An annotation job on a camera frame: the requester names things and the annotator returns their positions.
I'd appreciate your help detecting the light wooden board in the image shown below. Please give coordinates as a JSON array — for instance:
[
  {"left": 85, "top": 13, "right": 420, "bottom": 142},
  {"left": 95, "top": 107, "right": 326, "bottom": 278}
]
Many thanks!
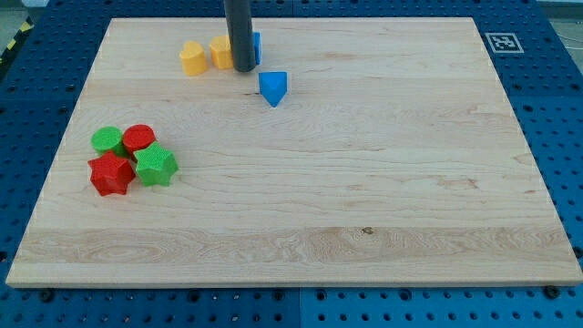
[{"left": 6, "top": 17, "right": 582, "bottom": 289}]

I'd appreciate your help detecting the blue cube block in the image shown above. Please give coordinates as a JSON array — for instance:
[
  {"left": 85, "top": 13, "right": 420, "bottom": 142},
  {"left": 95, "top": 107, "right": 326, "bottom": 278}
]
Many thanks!
[{"left": 253, "top": 32, "right": 262, "bottom": 66}]

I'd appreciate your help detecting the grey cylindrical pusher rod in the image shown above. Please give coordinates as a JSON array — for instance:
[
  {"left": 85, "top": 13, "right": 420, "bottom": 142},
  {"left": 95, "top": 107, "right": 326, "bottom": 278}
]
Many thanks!
[{"left": 224, "top": 0, "right": 256, "bottom": 73}]

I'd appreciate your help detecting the green star block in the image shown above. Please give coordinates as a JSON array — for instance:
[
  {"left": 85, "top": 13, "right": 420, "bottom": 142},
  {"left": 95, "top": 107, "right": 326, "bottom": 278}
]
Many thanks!
[{"left": 134, "top": 141, "right": 179, "bottom": 187}]

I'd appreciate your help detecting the red cylinder block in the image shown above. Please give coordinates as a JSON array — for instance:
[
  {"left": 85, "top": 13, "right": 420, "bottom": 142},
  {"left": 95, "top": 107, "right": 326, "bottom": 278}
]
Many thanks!
[{"left": 122, "top": 124, "right": 156, "bottom": 160}]

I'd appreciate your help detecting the red star block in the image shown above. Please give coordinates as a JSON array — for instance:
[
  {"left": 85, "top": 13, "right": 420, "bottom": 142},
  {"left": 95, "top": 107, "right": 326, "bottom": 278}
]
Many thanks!
[{"left": 87, "top": 150, "right": 136, "bottom": 197}]

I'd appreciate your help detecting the black bolt head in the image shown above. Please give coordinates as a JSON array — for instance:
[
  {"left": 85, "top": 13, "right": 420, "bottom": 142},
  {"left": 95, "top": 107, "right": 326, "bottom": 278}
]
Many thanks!
[{"left": 543, "top": 285, "right": 561, "bottom": 300}]

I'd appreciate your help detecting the blue triangular prism block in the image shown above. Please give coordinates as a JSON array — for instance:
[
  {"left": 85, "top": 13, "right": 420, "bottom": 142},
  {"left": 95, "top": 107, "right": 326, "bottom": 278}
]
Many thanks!
[{"left": 259, "top": 71, "right": 288, "bottom": 108}]

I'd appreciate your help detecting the white fiducial marker tag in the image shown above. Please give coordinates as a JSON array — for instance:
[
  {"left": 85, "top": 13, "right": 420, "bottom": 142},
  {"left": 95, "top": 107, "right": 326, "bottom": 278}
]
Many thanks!
[{"left": 485, "top": 32, "right": 524, "bottom": 54}]

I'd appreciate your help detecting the yellow black hazard tape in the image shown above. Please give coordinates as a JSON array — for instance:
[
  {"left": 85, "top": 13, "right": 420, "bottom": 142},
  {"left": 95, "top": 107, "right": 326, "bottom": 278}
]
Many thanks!
[{"left": 1, "top": 16, "right": 35, "bottom": 69}]

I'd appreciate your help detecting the green cylinder block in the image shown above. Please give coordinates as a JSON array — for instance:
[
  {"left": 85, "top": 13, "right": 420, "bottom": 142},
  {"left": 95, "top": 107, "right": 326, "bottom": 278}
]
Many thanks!
[{"left": 90, "top": 126, "right": 128, "bottom": 158}]

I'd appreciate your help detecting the yellow heart block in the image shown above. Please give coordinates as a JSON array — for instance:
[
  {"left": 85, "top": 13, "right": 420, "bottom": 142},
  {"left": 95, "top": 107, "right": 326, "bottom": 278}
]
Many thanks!
[{"left": 179, "top": 41, "right": 208, "bottom": 76}]

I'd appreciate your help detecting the yellow hexagon block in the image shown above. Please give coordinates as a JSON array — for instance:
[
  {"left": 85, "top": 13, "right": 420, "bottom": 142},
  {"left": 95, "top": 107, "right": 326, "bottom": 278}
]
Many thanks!
[{"left": 210, "top": 35, "right": 234, "bottom": 69}]

